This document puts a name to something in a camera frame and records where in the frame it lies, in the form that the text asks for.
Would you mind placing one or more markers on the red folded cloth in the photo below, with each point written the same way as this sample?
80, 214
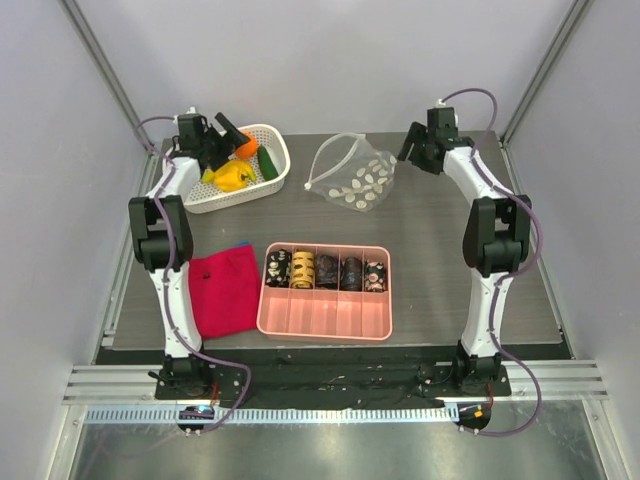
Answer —
225, 291

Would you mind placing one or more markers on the dark brown patterned cloth roll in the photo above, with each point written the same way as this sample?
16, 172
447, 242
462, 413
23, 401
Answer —
326, 272

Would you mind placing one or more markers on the dark blue patterned cloth roll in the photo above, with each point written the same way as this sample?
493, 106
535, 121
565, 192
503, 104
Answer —
351, 274

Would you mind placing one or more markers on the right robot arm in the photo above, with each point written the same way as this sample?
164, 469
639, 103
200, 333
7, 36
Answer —
495, 242

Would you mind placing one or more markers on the pink divided organizer tray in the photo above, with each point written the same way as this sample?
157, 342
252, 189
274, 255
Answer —
331, 316

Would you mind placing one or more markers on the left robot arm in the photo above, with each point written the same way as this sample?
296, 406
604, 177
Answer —
163, 243

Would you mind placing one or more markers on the orange toy fruit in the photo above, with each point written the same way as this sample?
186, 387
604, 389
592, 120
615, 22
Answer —
248, 149

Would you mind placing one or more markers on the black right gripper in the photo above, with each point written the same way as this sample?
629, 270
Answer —
423, 151

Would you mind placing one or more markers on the white slotted cable duct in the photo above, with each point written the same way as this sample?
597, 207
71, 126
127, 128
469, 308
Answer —
194, 414

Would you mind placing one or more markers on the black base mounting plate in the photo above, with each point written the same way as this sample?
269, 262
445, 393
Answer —
329, 387

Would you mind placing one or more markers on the yellow toy fruit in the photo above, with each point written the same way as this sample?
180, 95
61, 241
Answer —
234, 175

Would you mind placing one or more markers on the yellow toy banana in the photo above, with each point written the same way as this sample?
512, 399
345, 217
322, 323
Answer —
208, 177

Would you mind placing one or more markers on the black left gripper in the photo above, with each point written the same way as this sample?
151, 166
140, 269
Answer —
229, 142

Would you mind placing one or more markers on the white perforated plastic basket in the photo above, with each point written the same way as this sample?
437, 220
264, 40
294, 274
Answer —
207, 197

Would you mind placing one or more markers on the green toy cucumber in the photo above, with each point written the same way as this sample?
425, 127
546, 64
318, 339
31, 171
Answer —
266, 165

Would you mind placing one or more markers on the yellow black cloth roll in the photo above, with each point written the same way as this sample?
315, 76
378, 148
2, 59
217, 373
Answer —
302, 270

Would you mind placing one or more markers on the clear polka dot zip bag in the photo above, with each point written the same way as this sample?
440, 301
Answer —
349, 172

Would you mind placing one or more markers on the aluminium frame rail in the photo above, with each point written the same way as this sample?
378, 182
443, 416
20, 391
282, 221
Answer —
547, 380

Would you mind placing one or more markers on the black white dotted cloth roll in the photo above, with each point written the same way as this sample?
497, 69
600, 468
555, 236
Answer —
278, 266

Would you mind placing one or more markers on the dark floral rose cloth roll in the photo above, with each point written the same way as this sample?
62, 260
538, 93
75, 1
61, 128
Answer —
375, 276

